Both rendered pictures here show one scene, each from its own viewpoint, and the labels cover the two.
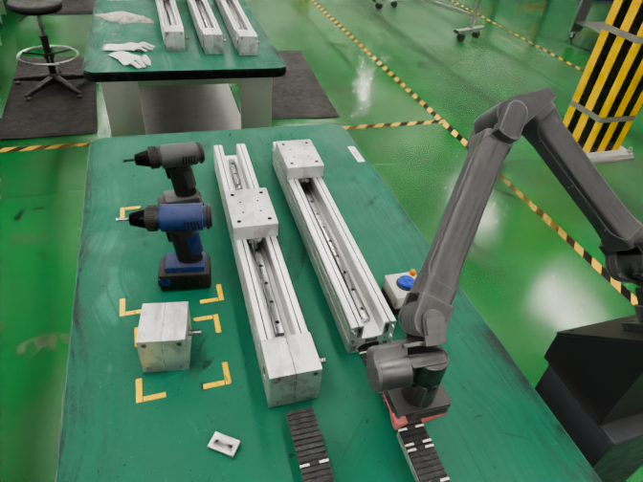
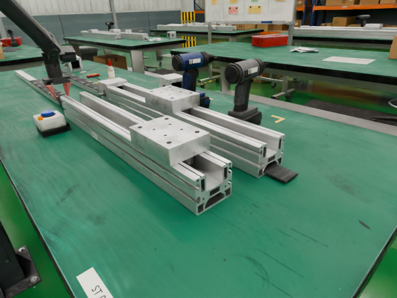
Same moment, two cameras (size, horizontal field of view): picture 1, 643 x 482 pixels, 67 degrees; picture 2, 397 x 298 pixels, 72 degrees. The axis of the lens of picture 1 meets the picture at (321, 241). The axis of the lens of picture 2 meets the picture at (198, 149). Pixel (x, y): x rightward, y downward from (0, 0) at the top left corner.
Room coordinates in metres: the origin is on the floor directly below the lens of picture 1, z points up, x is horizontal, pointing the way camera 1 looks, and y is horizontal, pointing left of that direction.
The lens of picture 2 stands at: (1.85, -0.04, 1.14)
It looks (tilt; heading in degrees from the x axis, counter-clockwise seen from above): 27 degrees down; 160
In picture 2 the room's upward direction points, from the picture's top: 2 degrees counter-clockwise
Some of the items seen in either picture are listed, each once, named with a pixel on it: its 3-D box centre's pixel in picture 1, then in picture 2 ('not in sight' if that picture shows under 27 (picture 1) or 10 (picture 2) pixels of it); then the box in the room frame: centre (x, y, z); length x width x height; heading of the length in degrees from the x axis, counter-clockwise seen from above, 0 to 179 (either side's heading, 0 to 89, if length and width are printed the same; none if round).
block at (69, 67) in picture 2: not in sight; (71, 64); (-0.34, -0.17, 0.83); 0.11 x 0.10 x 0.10; 110
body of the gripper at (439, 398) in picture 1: (420, 386); (54, 72); (0.50, -0.19, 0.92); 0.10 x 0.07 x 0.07; 110
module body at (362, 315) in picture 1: (320, 224); (121, 132); (1.06, 0.01, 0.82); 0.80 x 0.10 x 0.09; 20
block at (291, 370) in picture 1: (296, 367); (111, 91); (0.58, 0.02, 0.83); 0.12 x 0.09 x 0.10; 110
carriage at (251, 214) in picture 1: (250, 217); (171, 101); (1.00, 0.19, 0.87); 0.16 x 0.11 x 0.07; 20
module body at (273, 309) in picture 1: (251, 231); (172, 116); (1.00, 0.19, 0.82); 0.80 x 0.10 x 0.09; 20
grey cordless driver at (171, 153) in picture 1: (167, 182); (249, 93); (1.09, 0.43, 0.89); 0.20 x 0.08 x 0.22; 115
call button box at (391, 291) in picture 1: (400, 293); (52, 122); (0.84, -0.20, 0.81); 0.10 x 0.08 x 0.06; 110
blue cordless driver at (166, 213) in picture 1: (168, 246); (198, 81); (0.83, 0.34, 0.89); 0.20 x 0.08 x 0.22; 104
